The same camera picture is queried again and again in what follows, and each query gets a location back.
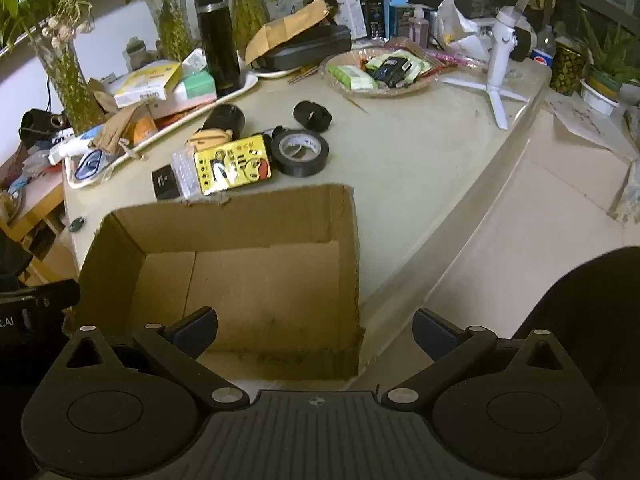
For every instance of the black snack packet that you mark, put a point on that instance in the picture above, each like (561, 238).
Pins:
(392, 70)

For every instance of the clear plastic box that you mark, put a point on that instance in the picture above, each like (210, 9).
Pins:
(184, 175)

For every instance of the person's right leg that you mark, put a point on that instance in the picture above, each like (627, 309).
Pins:
(600, 300)

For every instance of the black thermos bottle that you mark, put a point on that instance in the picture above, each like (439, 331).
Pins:
(217, 45)

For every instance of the glass vase with bamboo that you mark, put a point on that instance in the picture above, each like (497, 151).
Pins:
(249, 15)
(70, 90)
(172, 30)

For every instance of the small black cylinder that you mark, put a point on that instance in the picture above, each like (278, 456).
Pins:
(225, 119)

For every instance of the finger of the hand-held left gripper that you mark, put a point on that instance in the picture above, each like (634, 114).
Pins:
(57, 294)

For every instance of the tall black box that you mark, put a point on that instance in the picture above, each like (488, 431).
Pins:
(375, 12)

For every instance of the brown cardboard box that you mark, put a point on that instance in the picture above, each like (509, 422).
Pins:
(270, 285)

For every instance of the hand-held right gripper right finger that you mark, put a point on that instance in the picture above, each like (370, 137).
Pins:
(434, 332)

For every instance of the small dark round disc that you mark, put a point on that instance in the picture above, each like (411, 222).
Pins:
(77, 224)

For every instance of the pale green sachets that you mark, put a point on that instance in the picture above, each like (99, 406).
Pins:
(417, 62)

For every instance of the orange packet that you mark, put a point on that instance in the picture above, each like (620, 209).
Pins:
(145, 127)

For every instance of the green wipes packet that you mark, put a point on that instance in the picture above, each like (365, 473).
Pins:
(355, 77)

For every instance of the small black box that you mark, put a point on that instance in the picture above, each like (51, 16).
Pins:
(165, 183)

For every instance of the white blue packet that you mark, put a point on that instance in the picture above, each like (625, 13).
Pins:
(70, 147)

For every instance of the black electrical tape roll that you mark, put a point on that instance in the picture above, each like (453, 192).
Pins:
(300, 168)

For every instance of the grey fringed cloth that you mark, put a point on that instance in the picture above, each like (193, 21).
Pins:
(627, 195)

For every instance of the tall blue box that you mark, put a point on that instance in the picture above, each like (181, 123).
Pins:
(398, 15)

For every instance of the pink pump bottle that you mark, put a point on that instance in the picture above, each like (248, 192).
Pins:
(419, 27)

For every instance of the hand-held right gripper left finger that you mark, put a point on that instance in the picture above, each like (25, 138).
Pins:
(197, 332)

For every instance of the white plastic bag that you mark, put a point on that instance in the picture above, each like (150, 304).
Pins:
(460, 25)
(290, 2)

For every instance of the black zip case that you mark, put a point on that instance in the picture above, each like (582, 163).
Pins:
(310, 47)

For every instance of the wooden toothpick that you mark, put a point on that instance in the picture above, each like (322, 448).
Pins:
(357, 105)

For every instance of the wooden side table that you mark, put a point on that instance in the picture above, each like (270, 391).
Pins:
(35, 200)

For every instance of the mint green box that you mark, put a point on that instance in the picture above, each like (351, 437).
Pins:
(197, 89)

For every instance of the brown bear toy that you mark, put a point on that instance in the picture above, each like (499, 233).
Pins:
(210, 137)

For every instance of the brown paper envelope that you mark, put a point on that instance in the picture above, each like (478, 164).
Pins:
(280, 30)

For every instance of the yellow black patterned cup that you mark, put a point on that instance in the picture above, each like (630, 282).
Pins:
(567, 67)

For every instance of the tall white box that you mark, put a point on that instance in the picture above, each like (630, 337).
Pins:
(352, 10)

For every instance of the pink striped packet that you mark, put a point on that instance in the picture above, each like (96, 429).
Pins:
(450, 56)

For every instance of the soda bottle blue label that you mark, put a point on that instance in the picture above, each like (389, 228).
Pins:
(544, 55)

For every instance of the white gimbal tripod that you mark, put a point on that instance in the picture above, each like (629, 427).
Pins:
(502, 45)

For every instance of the wooden chopsticks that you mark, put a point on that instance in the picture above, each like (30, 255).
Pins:
(305, 74)

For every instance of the yellow duck print card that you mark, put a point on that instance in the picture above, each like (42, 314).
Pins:
(232, 165)

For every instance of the round snack dish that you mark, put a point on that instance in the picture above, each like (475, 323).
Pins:
(425, 82)

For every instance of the yellow white medicine box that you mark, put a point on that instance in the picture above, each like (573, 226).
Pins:
(145, 82)

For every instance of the potted aloe plant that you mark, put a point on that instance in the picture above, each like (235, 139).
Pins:
(597, 100)

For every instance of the white tray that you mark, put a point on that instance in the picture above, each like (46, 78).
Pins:
(245, 87)

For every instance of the black pouch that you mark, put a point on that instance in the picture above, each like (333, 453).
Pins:
(37, 120)

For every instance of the white paper sheet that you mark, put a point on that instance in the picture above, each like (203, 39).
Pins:
(585, 120)

